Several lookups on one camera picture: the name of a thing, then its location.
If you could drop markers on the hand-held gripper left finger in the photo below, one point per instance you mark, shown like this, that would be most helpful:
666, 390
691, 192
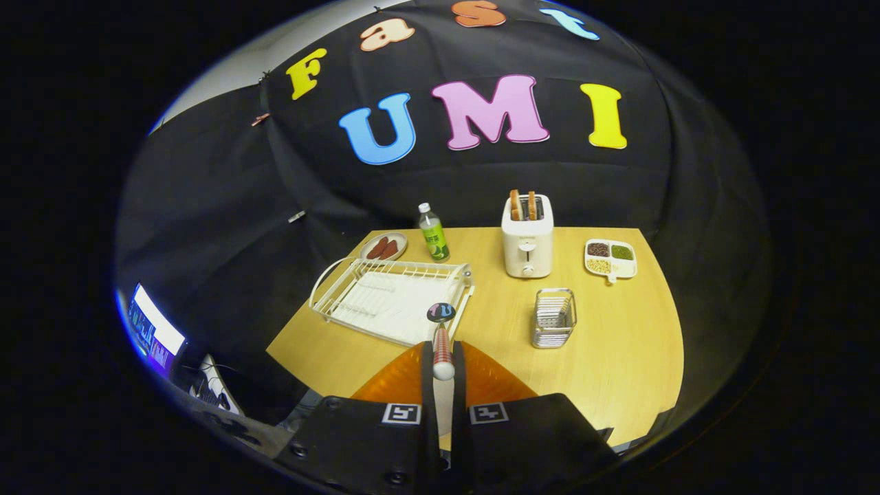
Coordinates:
357, 447

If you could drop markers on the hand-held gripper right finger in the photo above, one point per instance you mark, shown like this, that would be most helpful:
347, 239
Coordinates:
536, 443

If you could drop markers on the white toaster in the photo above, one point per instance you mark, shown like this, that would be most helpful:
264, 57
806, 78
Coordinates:
527, 251

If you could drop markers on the white divided snack tray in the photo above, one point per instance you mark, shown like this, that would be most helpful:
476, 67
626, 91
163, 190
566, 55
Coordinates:
610, 260

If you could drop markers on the red sausage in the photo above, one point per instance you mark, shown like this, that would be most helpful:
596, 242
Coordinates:
377, 248
390, 250

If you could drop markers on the small saucer with sausages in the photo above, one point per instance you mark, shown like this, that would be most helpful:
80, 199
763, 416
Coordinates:
399, 239

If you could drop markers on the green label plastic bottle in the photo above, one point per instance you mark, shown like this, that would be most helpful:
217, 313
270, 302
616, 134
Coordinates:
435, 240

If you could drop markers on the computer monitor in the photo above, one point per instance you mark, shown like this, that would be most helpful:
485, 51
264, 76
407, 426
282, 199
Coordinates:
155, 330

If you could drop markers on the brown toast slice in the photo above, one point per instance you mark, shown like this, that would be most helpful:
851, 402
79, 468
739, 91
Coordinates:
531, 205
515, 205

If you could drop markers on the silver clip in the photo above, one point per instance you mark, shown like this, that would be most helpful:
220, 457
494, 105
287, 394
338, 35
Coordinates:
297, 216

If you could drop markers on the black backdrop cloth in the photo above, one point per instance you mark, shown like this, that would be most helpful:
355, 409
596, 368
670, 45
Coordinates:
227, 206

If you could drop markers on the pink clip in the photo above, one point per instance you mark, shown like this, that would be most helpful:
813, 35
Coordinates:
260, 119

